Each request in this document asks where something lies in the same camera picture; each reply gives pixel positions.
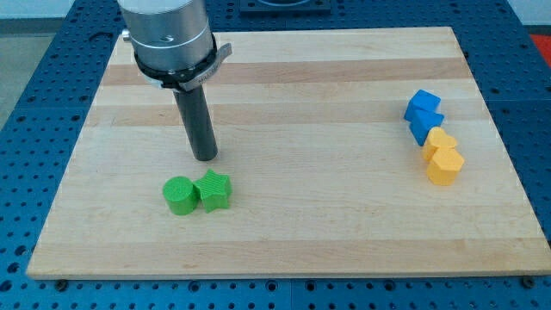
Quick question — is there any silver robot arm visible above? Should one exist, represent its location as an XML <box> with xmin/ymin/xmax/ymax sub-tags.
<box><xmin>118</xmin><ymin>0</ymin><xmax>232</xmax><ymax>91</ymax></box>

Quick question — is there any wooden board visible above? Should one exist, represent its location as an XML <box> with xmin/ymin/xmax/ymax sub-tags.
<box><xmin>27</xmin><ymin>27</ymin><xmax>550</xmax><ymax>280</ymax></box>

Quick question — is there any green star block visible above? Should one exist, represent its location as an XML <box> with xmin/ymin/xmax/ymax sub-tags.
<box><xmin>193</xmin><ymin>169</ymin><xmax>232</xmax><ymax>213</ymax></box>

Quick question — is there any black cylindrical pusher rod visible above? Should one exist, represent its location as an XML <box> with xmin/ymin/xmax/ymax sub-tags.
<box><xmin>174</xmin><ymin>86</ymin><xmax>218</xmax><ymax>161</ymax></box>

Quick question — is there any green cylinder block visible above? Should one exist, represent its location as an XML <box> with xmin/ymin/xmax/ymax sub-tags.
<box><xmin>162</xmin><ymin>177</ymin><xmax>199</xmax><ymax>215</ymax></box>

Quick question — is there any blue triangular block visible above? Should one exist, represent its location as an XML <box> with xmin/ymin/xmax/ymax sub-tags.
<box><xmin>410</xmin><ymin>109</ymin><xmax>444</xmax><ymax>146</ymax></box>

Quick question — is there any blue cube block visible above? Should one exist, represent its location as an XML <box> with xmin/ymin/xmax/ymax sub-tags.
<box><xmin>404</xmin><ymin>90</ymin><xmax>441</xmax><ymax>121</ymax></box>

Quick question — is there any yellow heart block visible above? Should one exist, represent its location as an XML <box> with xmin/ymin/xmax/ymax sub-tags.
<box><xmin>422</xmin><ymin>127</ymin><xmax>458</xmax><ymax>162</ymax></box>

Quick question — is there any yellow hexagon block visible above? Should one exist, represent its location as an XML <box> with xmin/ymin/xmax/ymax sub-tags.
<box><xmin>426</xmin><ymin>148</ymin><xmax>465</xmax><ymax>186</ymax></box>

